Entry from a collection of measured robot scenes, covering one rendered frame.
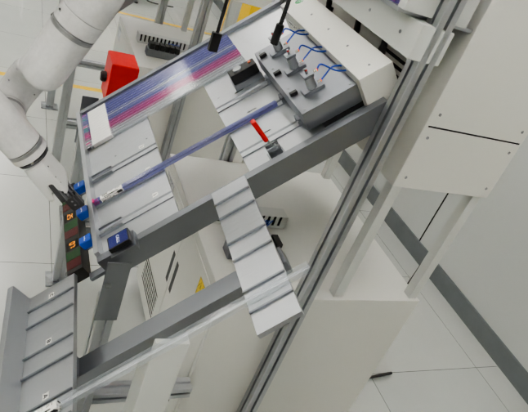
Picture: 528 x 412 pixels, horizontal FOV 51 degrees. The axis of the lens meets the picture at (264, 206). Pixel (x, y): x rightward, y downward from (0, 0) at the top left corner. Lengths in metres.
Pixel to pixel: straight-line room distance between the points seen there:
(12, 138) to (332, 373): 1.17
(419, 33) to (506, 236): 1.83
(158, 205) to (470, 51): 0.76
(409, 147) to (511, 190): 1.55
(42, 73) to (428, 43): 0.75
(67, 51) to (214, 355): 0.87
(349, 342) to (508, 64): 0.91
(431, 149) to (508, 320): 1.59
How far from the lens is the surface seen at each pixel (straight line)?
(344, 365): 1.83
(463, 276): 3.01
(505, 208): 2.85
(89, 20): 1.12
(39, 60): 1.17
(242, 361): 1.62
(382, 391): 2.35
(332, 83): 1.24
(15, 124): 1.25
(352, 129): 1.21
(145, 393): 1.06
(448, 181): 1.46
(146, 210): 1.29
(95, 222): 1.33
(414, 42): 1.14
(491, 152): 1.49
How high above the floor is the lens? 1.53
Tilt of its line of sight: 30 degrees down
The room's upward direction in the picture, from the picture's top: 22 degrees clockwise
